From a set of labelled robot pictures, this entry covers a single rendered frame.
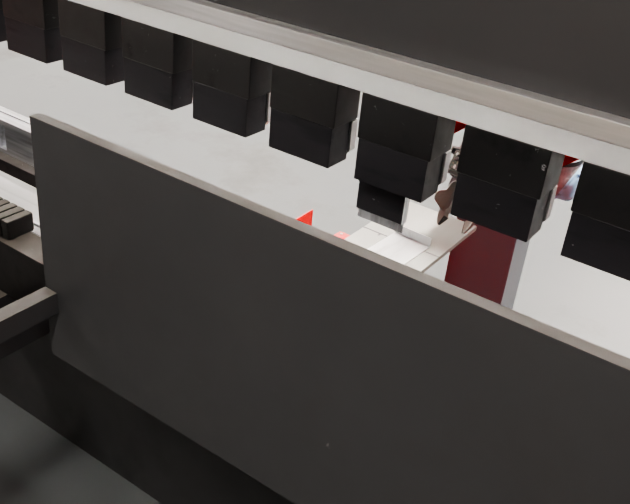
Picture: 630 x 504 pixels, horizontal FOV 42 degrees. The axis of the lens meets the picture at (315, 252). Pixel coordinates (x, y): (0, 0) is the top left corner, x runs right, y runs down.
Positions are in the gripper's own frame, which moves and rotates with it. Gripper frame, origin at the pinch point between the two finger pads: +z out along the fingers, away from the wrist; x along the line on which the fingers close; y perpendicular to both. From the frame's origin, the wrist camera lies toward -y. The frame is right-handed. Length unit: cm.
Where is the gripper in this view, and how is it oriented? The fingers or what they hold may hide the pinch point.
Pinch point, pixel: (454, 224)
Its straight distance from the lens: 167.2
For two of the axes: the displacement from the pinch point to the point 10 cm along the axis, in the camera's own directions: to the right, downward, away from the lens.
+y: -6.2, -3.1, -7.2
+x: 6.6, 2.9, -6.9
